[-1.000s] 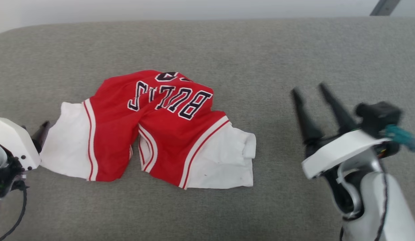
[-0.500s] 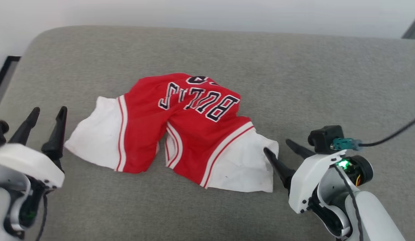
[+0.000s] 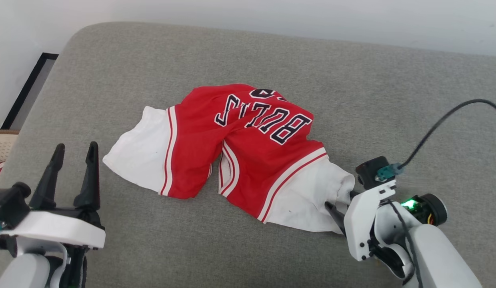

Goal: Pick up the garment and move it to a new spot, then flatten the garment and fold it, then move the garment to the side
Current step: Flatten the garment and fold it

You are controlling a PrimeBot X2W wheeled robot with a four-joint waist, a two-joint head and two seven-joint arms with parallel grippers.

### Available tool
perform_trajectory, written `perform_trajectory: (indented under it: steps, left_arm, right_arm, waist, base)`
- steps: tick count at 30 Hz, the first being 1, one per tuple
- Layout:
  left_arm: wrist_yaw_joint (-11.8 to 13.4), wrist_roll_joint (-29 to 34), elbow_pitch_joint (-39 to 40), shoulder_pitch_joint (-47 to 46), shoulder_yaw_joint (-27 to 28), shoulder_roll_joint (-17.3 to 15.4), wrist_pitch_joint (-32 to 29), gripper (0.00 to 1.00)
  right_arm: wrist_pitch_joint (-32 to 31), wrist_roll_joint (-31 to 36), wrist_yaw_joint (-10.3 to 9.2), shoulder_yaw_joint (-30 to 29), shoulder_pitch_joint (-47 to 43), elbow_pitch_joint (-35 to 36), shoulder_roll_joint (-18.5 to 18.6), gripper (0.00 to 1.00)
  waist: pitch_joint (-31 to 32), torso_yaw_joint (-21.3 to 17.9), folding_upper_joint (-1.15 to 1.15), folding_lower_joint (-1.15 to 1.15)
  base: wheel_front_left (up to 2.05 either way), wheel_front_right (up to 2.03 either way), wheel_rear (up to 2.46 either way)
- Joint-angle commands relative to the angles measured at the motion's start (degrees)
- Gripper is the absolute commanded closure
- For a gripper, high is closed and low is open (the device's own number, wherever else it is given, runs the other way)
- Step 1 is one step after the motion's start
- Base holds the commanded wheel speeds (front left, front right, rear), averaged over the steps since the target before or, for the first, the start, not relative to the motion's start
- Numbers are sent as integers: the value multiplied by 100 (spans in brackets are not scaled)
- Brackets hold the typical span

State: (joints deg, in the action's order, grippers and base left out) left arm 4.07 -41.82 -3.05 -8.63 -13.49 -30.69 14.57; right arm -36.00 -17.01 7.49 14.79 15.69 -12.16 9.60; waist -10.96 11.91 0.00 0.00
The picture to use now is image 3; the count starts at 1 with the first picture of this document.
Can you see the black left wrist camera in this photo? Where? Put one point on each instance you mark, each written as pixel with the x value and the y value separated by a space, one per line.
pixel 8 204

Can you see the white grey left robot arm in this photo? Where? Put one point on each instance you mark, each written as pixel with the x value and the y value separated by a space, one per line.
pixel 24 272

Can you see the grey fabric sofa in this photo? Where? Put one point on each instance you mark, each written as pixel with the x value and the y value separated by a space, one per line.
pixel 272 248

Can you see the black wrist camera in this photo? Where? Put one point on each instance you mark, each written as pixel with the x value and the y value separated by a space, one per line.
pixel 8 204
pixel 370 172

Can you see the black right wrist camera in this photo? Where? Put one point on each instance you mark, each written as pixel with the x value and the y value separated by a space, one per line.
pixel 370 172

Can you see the red and white basketball shorts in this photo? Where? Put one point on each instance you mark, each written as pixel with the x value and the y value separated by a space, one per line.
pixel 256 160

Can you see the beige woven laundry basket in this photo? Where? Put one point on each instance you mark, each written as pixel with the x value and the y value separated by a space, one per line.
pixel 2 144

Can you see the black frame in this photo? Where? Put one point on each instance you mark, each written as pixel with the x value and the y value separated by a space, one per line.
pixel 30 90

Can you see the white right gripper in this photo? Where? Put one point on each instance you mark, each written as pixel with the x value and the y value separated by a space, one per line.
pixel 362 224

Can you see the teal right camera connector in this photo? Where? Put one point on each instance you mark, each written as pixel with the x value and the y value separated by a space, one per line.
pixel 388 172

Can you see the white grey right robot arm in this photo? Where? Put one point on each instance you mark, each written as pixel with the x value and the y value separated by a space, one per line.
pixel 436 256

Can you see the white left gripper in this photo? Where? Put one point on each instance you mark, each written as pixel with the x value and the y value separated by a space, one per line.
pixel 56 228

